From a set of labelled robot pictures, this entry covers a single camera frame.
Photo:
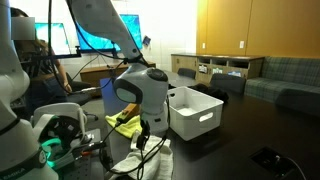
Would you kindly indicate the yellow microfibre cloth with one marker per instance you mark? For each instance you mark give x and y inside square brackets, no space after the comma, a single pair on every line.
[130,130]

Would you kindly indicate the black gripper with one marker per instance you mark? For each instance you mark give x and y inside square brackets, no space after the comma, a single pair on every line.
[144,130]

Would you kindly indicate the wooden sideboard with shelves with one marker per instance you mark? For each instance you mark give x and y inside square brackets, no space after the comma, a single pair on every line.
[185,62]

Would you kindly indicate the black office chair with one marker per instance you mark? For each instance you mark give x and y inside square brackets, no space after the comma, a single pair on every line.
[78,96]

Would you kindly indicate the white plastic box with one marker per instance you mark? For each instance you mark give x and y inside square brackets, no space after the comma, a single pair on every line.
[200,128]

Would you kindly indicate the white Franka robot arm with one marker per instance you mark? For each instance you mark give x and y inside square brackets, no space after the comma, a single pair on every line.
[96,16]

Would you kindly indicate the perforated metal plate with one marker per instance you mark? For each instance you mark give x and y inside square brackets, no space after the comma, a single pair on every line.
[85,168]

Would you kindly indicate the white curved device green glow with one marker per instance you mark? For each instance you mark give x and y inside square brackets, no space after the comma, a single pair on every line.
[63,108]

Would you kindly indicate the white wall plate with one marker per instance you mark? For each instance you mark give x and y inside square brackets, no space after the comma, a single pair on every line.
[203,45]
[241,44]

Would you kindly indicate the small printed box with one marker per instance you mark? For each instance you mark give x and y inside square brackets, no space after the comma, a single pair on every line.
[235,73]
[217,70]
[203,69]

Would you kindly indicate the low wooden bench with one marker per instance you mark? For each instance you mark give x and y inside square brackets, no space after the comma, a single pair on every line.
[95,74]

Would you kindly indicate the green plaid sofa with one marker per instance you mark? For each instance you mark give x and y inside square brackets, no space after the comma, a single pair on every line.
[286,71]

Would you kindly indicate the black boom bar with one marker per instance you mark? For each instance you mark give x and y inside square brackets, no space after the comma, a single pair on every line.
[60,56]

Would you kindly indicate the pale wall screen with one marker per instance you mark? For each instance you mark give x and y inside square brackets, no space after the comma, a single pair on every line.
[58,38]

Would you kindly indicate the white terry cloth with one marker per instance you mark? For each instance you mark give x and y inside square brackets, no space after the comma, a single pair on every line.
[158,163]

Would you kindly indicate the large wall screen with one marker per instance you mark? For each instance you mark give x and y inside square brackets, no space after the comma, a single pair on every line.
[96,42]

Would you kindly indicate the person in dark top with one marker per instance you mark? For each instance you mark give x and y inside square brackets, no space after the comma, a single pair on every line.
[46,90]

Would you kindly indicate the small wall picture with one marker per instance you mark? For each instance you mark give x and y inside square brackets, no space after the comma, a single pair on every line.
[146,40]

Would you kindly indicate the black fabric bundle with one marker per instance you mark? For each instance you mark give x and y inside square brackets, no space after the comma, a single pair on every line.
[213,91]

